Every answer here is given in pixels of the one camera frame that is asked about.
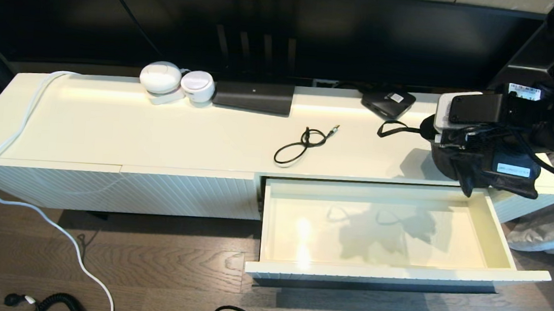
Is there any small white round device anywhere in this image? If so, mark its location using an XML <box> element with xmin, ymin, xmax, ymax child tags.
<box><xmin>179</xmin><ymin>69</ymin><xmax>217</xmax><ymax>104</ymax></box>

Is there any black television screen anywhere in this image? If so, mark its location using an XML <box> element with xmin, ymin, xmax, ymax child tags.
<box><xmin>0</xmin><ymin>0</ymin><xmax>548</xmax><ymax>103</ymax></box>

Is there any black wall shelf unit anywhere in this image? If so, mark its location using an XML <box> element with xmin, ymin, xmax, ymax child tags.
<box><xmin>487</xmin><ymin>0</ymin><xmax>554</xmax><ymax>97</ymax></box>

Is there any thin black audio cable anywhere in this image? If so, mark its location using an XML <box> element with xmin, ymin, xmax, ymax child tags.
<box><xmin>273</xmin><ymin>120</ymin><xmax>340</xmax><ymax>170</ymax></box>

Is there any black umbrella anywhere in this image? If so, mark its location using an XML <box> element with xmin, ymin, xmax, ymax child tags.
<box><xmin>372</xmin><ymin>109</ymin><xmax>546</xmax><ymax>203</ymax></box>

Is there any black set-top box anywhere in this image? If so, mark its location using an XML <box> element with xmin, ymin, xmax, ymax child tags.
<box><xmin>359</xmin><ymin>87</ymin><xmax>417</xmax><ymax>122</ymax></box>

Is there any large white round device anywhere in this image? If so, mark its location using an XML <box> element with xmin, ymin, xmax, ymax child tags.
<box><xmin>138</xmin><ymin>60</ymin><xmax>184</xmax><ymax>96</ymax></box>

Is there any white tv cabinet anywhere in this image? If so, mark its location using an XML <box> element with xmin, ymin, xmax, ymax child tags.
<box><xmin>0</xmin><ymin>58</ymin><xmax>554</xmax><ymax>248</ymax></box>

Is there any grey curtain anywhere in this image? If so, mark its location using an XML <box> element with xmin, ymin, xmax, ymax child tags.
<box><xmin>500</xmin><ymin>147</ymin><xmax>554</xmax><ymax>304</ymax></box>

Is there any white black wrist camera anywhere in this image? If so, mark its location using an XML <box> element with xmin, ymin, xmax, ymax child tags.
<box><xmin>431</xmin><ymin>88</ymin><xmax>510</xmax><ymax>149</ymax></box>

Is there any black coiled cable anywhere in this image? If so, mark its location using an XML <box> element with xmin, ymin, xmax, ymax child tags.
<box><xmin>4</xmin><ymin>288</ymin><xmax>88</xmax><ymax>311</ymax></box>

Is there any black router with antennas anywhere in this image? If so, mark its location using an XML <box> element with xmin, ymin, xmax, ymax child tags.
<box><xmin>211</xmin><ymin>22</ymin><xmax>300</xmax><ymax>117</ymax></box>

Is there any white fluted drawer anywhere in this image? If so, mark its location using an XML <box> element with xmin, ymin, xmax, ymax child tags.
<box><xmin>244</xmin><ymin>171</ymin><xmax>554</xmax><ymax>302</ymax></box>

